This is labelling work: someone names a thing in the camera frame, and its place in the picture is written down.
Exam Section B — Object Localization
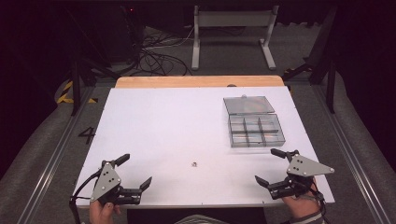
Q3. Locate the person's striped clothing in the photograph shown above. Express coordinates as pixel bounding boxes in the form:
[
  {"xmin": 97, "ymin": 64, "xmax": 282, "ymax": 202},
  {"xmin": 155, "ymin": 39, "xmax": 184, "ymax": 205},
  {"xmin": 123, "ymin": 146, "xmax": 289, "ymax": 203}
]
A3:
[{"xmin": 173, "ymin": 214, "xmax": 232, "ymax": 224}]

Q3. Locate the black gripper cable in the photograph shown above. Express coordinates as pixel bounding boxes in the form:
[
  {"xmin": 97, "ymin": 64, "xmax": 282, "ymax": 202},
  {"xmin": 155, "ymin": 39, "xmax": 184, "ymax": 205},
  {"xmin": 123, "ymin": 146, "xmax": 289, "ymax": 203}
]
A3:
[
  {"xmin": 306, "ymin": 180, "xmax": 332, "ymax": 224},
  {"xmin": 68, "ymin": 169, "xmax": 105, "ymax": 224}
]

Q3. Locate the black metal stand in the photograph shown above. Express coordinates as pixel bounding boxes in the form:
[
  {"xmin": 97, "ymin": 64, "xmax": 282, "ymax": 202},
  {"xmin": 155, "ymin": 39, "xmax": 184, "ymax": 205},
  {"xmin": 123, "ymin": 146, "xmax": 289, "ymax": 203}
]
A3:
[{"xmin": 281, "ymin": 5, "xmax": 340, "ymax": 115}]

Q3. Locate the aluminium floor rail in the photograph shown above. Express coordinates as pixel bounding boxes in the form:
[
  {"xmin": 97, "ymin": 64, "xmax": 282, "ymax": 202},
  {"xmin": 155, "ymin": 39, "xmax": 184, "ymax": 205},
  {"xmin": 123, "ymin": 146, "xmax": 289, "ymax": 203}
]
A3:
[
  {"xmin": 312, "ymin": 83, "xmax": 394, "ymax": 224},
  {"xmin": 16, "ymin": 86, "xmax": 97, "ymax": 224}
]

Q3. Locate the bundle of black floor cables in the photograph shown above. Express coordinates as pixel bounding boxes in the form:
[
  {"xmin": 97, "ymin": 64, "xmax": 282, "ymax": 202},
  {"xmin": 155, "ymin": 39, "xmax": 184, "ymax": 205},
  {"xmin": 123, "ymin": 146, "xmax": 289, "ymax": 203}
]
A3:
[{"xmin": 135, "ymin": 25, "xmax": 248, "ymax": 77}]

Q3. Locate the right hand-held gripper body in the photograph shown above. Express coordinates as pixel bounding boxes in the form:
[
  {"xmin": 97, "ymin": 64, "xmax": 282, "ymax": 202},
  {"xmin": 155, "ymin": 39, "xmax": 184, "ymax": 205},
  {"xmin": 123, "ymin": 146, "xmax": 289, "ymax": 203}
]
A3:
[{"xmin": 268, "ymin": 149, "xmax": 336, "ymax": 201}]

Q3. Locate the person's right hand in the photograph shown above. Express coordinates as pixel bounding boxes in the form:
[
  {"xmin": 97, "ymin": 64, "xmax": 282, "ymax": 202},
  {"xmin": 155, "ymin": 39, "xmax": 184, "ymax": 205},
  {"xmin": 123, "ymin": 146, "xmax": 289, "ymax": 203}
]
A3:
[{"xmin": 280, "ymin": 176, "xmax": 322, "ymax": 219}]

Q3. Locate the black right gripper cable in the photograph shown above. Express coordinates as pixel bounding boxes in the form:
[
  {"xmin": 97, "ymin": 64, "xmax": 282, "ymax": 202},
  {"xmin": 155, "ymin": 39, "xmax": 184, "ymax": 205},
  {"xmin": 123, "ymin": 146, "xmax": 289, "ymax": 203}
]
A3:
[{"xmin": 306, "ymin": 180, "xmax": 332, "ymax": 224}]

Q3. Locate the black tripod stand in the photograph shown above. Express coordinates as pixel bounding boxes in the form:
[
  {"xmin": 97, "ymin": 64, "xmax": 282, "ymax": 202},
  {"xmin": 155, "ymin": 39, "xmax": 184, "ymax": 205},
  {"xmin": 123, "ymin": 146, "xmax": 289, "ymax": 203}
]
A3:
[{"xmin": 61, "ymin": 6, "xmax": 148, "ymax": 118}]

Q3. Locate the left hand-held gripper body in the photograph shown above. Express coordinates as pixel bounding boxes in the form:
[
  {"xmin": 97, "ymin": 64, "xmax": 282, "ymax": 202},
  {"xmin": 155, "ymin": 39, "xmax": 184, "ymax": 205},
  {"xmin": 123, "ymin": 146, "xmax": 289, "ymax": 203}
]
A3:
[{"xmin": 90, "ymin": 160, "xmax": 143, "ymax": 206}]

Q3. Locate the person's left hand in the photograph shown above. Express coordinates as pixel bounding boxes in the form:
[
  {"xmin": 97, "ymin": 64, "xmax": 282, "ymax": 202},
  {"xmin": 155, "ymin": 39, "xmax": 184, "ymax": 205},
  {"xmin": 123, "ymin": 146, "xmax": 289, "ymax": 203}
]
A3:
[{"xmin": 89, "ymin": 199, "xmax": 122, "ymax": 224}]

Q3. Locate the white table board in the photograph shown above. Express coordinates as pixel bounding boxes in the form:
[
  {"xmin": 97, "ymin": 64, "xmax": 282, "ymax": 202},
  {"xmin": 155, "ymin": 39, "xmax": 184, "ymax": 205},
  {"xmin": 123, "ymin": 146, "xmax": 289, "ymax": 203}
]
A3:
[{"xmin": 74, "ymin": 85, "xmax": 336, "ymax": 209}]

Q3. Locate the grey metal stand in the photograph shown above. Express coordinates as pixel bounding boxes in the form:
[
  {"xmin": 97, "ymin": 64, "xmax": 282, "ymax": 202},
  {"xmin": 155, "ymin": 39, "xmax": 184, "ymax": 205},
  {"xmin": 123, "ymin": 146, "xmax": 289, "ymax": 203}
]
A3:
[{"xmin": 191, "ymin": 5, "xmax": 280, "ymax": 72}]

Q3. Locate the clear plastic compartment box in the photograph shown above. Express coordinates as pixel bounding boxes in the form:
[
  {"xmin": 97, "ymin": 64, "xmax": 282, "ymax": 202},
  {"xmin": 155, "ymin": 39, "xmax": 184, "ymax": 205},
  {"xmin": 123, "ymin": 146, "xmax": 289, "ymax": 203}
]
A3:
[{"xmin": 222, "ymin": 94, "xmax": 287, "ymax": 148}]

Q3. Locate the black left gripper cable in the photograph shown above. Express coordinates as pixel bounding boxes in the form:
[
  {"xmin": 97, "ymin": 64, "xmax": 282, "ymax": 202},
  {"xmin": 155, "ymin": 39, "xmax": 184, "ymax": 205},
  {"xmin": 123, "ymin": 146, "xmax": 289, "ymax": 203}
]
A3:
[{"xmin": 68, "ymin": 169, "xmax": 105, "ymax": 224}]

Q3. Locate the wooden table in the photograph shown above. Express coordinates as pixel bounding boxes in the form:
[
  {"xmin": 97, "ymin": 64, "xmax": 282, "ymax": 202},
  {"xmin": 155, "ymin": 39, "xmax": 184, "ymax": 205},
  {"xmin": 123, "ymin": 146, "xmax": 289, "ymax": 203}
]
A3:
[{"xmin": 114, "ymin": 75, "xmax": 286, "ymax": 90}]

